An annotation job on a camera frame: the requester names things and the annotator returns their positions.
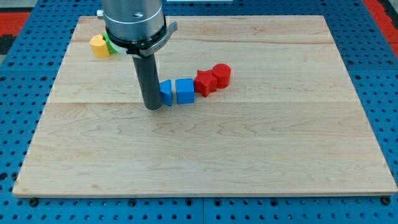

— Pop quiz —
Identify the yellow heart block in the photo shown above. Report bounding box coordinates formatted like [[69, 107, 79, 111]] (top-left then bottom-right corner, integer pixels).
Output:
[[89, 34, 110, 58]]

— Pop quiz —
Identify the blue cube block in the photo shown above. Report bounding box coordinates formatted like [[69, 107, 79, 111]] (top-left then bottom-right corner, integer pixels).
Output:
[[175, 78, 195, 104]]

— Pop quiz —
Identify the blue triangular block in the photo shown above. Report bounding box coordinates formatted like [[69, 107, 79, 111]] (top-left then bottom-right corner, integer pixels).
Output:
[[160, 80, 172, 106]]

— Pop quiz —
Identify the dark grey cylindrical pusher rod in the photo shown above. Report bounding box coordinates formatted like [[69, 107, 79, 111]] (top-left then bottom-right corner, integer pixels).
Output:
[[132, 54, 162, 110]]

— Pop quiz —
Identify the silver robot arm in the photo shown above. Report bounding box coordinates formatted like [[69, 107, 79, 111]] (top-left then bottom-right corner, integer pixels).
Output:
[[98, 0, 178, 110]]

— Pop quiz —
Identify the light wooden board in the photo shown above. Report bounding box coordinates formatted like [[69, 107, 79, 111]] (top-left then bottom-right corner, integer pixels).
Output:
[[13, 16, 397, 198]]

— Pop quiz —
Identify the red star block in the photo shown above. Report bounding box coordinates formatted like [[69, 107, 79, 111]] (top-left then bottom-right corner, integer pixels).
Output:
[[193, 70, 217, 98]]

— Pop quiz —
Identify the red cylinder block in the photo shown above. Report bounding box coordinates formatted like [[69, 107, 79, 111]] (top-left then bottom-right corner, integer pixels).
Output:
[[212, 63, 231, 88]]

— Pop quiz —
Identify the green block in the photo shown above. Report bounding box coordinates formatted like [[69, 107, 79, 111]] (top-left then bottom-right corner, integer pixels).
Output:
[[103, 32, 117, 55]]

